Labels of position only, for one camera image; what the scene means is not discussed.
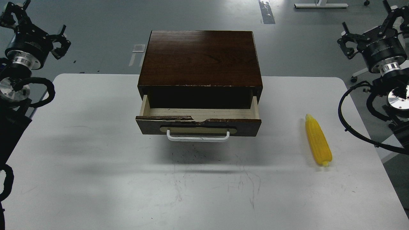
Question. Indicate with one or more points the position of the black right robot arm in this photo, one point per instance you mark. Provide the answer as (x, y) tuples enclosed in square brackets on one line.
[(388, 98)]

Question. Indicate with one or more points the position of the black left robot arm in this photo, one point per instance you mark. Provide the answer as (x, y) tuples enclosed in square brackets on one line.
[(19, 92)]

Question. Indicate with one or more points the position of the dark wooden drawer cabinet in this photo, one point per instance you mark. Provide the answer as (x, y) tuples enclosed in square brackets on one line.
[(204, 69)]

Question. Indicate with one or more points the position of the white desk base bar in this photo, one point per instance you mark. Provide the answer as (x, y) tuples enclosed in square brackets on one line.
[(320, 4)]

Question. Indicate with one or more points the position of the wooden drawer with white handle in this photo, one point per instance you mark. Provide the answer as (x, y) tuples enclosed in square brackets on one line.
[(199, 125)]

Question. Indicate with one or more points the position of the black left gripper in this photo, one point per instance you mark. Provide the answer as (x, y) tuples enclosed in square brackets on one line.
[(33, 41)]

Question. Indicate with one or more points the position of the yellow corn cob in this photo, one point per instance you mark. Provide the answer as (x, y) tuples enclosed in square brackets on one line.
[(319, 146)]

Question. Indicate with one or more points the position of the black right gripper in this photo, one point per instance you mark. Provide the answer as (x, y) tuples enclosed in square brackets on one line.
[(381, 48)]

